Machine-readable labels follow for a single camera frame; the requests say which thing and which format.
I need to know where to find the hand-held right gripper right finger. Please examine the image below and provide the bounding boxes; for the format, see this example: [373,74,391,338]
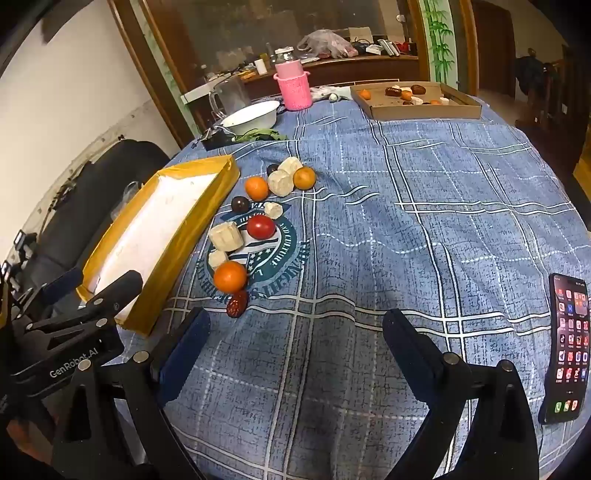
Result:
[382,308,540,480]

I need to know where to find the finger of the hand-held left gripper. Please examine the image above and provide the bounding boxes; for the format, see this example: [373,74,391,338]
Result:
[25,270,144,344]
[44,267,86,305]

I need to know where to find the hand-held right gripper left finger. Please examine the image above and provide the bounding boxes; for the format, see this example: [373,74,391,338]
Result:
[53,307,213,480]

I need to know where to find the yellow cardboard box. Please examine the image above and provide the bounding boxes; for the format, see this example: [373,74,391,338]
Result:
[76,155,241,335]

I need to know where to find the red tomato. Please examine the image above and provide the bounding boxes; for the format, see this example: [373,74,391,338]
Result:
[246,215,277,240]

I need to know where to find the black chair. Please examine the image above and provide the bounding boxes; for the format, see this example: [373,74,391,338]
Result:
[14,138,171,296]

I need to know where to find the blue plaid tablecloth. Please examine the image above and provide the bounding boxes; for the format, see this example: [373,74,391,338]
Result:
[115,95,583,480]

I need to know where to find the black smartphone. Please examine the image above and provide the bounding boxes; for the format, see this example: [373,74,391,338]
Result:
[538,273,591,425]

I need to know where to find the small black box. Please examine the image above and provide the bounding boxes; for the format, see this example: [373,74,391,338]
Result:
[202,129,236,151]

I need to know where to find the green cloth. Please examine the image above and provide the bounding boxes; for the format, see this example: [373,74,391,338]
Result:
[233,129,289,143]

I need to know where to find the white bowl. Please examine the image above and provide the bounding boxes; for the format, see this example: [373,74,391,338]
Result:
[218,100,281,130]

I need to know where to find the clear glass pitcher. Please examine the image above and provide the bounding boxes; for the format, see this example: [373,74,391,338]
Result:
[209,76,252,116]

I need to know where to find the brown cardboard box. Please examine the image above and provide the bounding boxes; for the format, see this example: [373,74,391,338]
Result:
[349,82,483,121]

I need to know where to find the pink woven basket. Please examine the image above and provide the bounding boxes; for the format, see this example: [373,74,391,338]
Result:
[273,70,312,112]

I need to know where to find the pale crumpled cloth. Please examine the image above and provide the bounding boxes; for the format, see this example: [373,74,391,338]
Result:
[309,87,352,102]

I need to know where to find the pink cup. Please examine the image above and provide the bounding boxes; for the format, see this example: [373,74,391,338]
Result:
[275,59,305,78]

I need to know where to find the wooden chair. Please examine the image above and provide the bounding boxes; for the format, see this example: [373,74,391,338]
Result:
[515,46,591,171]

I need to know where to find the wooden sideboard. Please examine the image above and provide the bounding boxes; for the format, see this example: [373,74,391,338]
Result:
[240,53,421,93]

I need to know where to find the dark cloth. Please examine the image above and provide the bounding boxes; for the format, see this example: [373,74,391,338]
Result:
[515,55,552,95]

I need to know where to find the bamboo print panel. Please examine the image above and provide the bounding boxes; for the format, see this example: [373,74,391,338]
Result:
[422,0,458,88]

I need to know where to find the clear plastic bag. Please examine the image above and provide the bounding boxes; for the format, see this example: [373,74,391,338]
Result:
[297,29,358,58]

